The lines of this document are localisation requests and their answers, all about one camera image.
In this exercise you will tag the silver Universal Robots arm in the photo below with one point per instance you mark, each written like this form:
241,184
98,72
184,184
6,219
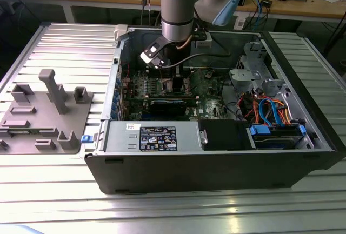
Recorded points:
175,7

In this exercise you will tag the CPU socket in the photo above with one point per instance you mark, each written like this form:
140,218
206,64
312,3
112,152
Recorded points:
167,86

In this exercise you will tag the black RAM slot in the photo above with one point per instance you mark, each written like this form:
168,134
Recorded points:
173,97
166,74

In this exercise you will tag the black graphics card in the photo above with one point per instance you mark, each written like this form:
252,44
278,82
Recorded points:
167,107

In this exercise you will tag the green motherboard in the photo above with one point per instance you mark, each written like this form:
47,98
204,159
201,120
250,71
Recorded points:
208,104

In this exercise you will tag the black printed rating label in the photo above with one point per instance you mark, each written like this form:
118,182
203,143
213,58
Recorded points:
156,139

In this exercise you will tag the small white barcode sticker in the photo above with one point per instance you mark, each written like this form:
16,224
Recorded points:
133,126

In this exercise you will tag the grey metal drive cage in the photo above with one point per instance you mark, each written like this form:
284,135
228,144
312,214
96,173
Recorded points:
243,76

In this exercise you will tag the grey power supply unit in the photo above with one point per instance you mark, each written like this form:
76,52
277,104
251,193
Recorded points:
119,136

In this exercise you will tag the black open PC case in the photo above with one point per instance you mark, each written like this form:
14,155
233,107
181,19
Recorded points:
189,172

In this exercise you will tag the hard disk in blue carrier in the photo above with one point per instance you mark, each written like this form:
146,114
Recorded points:
258,130

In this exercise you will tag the small blue case latch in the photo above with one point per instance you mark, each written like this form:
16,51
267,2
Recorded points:
86,138

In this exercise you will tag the grey plastic parts rack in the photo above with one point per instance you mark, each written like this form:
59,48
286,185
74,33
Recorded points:
40,126

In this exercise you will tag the pale blue object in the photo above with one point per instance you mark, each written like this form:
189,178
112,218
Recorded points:
16,230

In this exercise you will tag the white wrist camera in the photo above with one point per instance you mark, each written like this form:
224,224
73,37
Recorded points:
152,50

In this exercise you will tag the grey boxy wrist camera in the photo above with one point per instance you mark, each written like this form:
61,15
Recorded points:
202,42

